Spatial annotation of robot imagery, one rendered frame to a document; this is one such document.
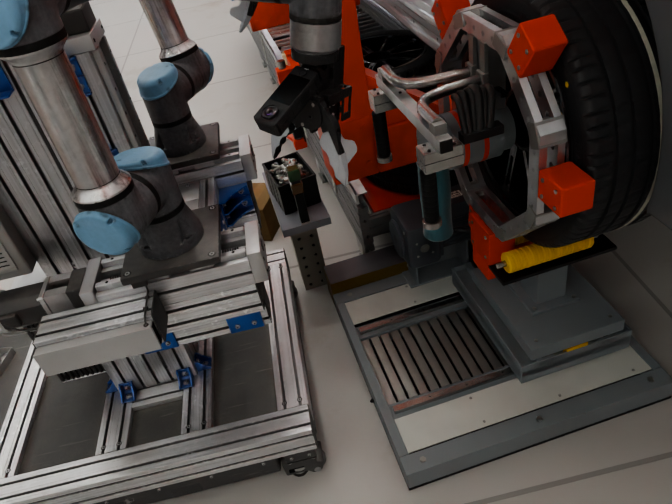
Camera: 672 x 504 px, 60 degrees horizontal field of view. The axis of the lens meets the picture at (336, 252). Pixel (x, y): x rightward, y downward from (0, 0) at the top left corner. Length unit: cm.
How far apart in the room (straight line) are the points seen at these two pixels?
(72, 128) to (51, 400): 120
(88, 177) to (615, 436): 154
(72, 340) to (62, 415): 67
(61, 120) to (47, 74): 8
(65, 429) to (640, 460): 166
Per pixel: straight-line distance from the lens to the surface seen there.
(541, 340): 183
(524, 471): 183
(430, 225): 136
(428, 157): 125
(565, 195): 125
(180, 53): 182
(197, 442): 176
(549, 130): 128
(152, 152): 130
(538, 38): 124
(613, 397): 191
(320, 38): 87
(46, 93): 111
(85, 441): 196
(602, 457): 189
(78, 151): 114
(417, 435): 180
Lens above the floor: 157
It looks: 38 degrees down
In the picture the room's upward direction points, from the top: 12 degrees counter-clockwise
